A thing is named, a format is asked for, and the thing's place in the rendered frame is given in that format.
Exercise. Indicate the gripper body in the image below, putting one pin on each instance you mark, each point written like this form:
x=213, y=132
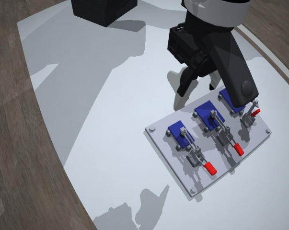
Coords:
x=186, y=45

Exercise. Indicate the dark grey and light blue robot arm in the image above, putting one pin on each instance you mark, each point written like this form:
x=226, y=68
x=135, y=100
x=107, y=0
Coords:
x=223, y=48

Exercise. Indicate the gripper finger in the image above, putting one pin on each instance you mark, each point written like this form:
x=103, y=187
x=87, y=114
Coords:
x=183, y=83
x=215, y=79

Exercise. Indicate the grey toggle clamp with red handle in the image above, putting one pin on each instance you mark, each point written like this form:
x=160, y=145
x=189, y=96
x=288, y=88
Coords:
x=247, y=121
x=195, y=159
x=225, y=138

